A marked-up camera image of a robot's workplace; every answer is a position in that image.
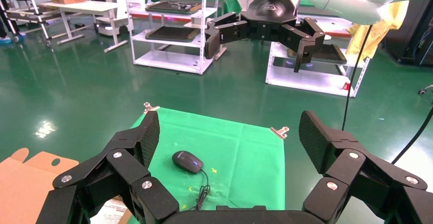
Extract grey metal rolling rack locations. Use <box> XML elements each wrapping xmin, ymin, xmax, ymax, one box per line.
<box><xmin>0</xmin><ymin>0</ymin><xmax>53</xmax><ymax>48</ymax></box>

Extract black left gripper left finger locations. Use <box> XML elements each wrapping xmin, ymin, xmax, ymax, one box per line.
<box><xmin>35</xmin><ymin>110</ymin><xmax>180</xmax><ymax>224</ymax></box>

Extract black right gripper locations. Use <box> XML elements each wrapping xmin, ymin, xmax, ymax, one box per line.
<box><xmin>204</xmin><ymin>0</ymin><xmax>326</xmax><ymax>73</ymax></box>

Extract yellow cloth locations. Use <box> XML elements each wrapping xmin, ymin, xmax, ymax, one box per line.
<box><xmin>345</xmin><ymin>1</ymin><xmax>411</xmax><ymax>61</ymax></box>

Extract low white metal shelf rack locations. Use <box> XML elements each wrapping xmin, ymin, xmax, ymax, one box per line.
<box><xmin>265</xmin><ymin>13</ymin><xmax>371</xmax><ymax>98</ymax></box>

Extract tall white metal shelf rack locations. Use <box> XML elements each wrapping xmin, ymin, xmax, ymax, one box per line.
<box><xmin>126</xmin><ymin>0</ymin><xmax>228</xmax><ymax>76</ymax></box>

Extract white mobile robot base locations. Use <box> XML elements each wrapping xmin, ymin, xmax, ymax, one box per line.
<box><xmin>95</xmin><ymin>15</ymin><xmax>130</xmax><ymax>37</ymax></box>

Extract black equipment cabinet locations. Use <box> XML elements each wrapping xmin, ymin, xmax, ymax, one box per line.
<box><xmin>384</xmin><ymin>0</ymin><xmax>433</xmax><ymax>67</ymax></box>

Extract black wired computer mouse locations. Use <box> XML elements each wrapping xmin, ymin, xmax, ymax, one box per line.
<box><xmin>172</xmin><ymin>150</ymin><xmax>211</xmax><ymax>211</ymax></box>

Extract open brown cardboard box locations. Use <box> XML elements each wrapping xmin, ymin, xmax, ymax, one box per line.
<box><xmin>0</xmin><ymin>147</ymin><xmax>133</xmax><ymax>224</ymax></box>

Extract empty black tray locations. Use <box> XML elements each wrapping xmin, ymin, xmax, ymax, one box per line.
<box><xmin>145</xmin><ymin>26</ymin><xmax>201</xmax><ymax>43</ymax></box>
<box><xmin>287</xmin><ymin>43</ymin><xmax>348</xmax><ymax>65</ymax></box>

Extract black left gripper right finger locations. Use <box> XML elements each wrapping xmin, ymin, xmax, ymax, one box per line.
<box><xmin>298</xmin><ymin>110</ymin><xmax>433</xmax><ymax>224</ymax></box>

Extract silver binder clip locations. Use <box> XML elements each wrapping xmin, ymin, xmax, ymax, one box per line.
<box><xmin>143</xmin><ymin>102</ymin><xmax>161</xmax><ymax>115</ymax></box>
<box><xmin>269</xmin><ymin>126</ymin><xmax>290</xmax><ymax>140</ymax></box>

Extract white work table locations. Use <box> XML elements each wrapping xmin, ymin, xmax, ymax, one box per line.
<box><xmin>38</xmin><ymin>1</ymin><xmax>129</xmax><ymax>54</ymax></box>

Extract white printed paper sheet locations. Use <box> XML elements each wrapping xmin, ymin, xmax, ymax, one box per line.
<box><xmin>89</xmin><ymin>198</ymin><xmax>129</xmax><ymax>224</ymax></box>

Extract black tray with tools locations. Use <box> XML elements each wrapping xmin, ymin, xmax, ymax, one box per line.
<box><xmin>145</xmin><ymin>0</ymin><xmax>204</xmax><ymax>16</ymax></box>

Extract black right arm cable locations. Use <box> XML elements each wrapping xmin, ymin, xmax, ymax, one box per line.
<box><xmin>342</xmin><ymin>23</ymin><xmax>433</xmax><ymax>165</ymax></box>

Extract green table cloth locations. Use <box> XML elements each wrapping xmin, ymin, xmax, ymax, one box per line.
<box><xmin>127</xmin><ymin>107</ymin><xmax>286</xmax><ymax>224</ymax></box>

